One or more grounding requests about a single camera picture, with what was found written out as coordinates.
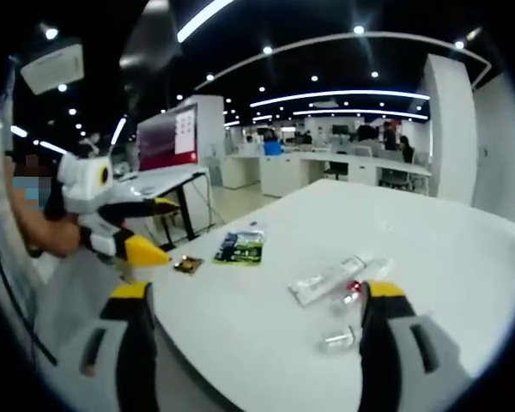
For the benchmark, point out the small red-capped skincare bottle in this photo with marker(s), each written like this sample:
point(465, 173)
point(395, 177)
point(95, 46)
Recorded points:
point(354, 291)

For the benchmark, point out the white desk with black legs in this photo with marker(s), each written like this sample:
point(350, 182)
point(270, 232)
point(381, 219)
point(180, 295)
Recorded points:
point(171, 180)

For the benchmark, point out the white ceiling air conditioner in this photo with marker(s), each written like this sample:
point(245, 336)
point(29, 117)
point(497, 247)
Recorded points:
point(51, 64)

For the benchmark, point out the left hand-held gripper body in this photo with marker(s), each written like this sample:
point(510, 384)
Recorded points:
point(83, 184)

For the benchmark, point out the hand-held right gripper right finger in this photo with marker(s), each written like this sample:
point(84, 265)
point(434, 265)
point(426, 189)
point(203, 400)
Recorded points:
point(382, 343)

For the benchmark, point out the large red display screen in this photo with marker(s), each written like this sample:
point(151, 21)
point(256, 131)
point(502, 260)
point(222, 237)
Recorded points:
point(163, 141)

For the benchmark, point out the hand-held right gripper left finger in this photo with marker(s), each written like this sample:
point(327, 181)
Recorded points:
point(133, 343)

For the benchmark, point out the white skincare tube box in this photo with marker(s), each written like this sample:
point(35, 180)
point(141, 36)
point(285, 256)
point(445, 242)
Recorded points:
point(330, 279)

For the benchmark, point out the green printed packet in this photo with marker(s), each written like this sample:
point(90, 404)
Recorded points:
point(240, 249)

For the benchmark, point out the clear skincare bottle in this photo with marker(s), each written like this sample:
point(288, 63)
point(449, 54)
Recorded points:
point(337, 339)

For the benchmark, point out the black office chair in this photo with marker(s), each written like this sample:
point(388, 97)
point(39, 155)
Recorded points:
point(338, 169)

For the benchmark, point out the small brown gold packet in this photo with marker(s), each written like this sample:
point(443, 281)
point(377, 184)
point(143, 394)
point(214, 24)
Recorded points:
point(189, 265)

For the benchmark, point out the person's white clothing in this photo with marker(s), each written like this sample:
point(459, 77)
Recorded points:
point(2, 240)

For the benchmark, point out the row of white office desks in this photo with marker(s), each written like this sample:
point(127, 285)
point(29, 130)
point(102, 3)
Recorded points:
point(309, 165)

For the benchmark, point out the person's left hand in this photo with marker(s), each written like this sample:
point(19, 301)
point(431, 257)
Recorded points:
point(64, 238)

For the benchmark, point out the blue box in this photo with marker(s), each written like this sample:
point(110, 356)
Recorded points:
point(272, 148)

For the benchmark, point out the curved ceiling rail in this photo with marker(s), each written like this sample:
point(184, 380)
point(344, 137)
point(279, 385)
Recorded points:
point(326, 40)

